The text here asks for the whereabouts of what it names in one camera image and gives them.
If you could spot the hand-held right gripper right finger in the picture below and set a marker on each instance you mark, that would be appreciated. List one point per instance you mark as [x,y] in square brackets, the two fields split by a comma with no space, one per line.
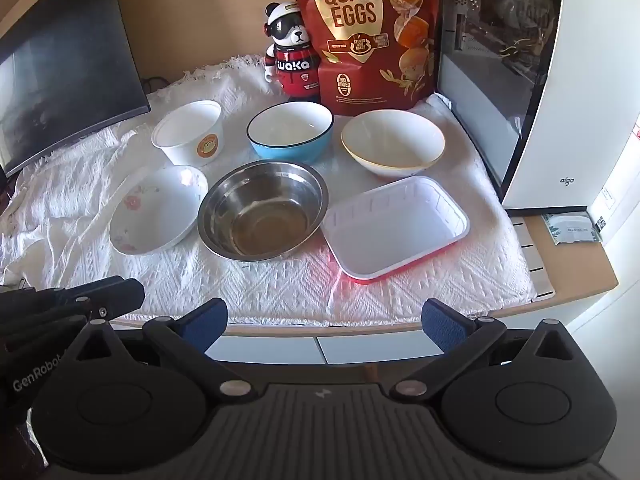
[442,325]

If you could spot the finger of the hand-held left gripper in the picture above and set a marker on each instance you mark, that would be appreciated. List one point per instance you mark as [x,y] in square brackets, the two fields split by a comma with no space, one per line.
[100,295]
[40,330]

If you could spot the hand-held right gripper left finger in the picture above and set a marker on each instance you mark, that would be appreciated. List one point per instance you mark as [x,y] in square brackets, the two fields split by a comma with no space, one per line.
[205,322]

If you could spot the red and white plastic tray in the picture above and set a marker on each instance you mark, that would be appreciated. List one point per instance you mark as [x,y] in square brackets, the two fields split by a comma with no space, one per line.
[395,230]

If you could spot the white paper bowl orange label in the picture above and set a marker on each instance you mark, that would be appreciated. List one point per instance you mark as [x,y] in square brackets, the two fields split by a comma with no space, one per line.
[180,145]

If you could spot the blue bowl with black rim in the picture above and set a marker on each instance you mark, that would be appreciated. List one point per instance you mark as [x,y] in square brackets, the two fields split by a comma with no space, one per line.
[290,152]

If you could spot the white bowl with yellow rim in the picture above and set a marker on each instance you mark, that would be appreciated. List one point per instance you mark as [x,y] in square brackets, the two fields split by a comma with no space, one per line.
[395,135]

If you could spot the white woven tablecloth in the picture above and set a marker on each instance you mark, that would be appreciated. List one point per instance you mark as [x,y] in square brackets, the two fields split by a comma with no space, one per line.
[250,285]

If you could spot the white drawer front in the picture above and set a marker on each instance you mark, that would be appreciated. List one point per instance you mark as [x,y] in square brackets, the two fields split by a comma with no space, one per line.
[275,350]
[370,347]

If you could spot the white floral bowl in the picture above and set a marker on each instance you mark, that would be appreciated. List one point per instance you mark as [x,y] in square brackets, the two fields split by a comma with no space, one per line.
[155,210]

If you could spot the white slotted panel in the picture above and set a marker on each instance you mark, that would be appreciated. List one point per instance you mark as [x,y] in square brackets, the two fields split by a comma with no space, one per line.
[537,280]

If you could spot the stainless steel bowl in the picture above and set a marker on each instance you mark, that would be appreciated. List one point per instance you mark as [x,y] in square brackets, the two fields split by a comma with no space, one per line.
[260,210]

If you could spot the wet wipe packet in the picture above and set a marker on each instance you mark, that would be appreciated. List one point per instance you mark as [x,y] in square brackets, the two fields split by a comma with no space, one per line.
[570,230]

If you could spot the black curved monitor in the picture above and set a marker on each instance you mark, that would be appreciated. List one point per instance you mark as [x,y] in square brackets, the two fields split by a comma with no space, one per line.
[60,85]

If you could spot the white computer case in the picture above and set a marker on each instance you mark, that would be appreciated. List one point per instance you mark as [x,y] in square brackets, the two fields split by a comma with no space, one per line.
[565,110]

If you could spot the panda racer figurine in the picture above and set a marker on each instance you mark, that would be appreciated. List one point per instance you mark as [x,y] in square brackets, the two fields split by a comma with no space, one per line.
[295,70]

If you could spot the red snack bag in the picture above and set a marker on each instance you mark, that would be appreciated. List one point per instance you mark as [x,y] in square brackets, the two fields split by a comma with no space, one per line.
[360,10]

